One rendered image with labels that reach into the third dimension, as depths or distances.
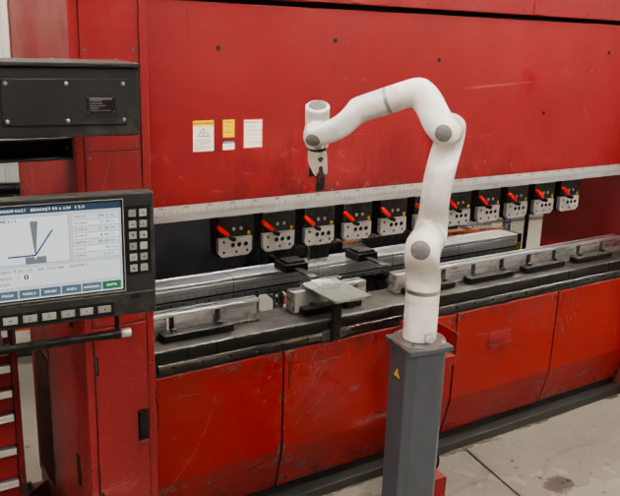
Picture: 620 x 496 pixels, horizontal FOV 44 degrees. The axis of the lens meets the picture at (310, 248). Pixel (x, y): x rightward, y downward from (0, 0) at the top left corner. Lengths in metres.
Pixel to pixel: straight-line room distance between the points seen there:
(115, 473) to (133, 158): 1.15
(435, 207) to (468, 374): 1.54
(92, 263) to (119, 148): 0.52
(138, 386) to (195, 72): 1.15
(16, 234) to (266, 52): 1.30
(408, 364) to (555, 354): 1.84
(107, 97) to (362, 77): 1.40
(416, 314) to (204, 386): 0.92
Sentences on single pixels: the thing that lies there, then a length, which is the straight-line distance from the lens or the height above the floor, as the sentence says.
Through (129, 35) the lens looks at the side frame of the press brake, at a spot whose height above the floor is 2.01.
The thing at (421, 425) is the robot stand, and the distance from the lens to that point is 2.81.
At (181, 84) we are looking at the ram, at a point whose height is 1.85.
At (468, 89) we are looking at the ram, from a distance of 3.66.
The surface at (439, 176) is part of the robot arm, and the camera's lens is 2.54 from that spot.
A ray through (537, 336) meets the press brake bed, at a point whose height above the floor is 0.54.
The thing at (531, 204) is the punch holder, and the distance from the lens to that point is 4.12.
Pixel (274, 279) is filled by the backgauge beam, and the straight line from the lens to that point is 3.52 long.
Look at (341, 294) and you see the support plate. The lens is 3.18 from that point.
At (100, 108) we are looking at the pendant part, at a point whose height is 1.83.
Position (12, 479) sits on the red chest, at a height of 0.35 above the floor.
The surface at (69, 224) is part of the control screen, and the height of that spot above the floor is 1.52.
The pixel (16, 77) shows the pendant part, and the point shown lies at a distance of 2.11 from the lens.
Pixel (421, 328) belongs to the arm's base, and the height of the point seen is 1.07.
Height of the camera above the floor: 2.03
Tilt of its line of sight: 15 degrees down
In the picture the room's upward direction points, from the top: 2 degrees clockwise
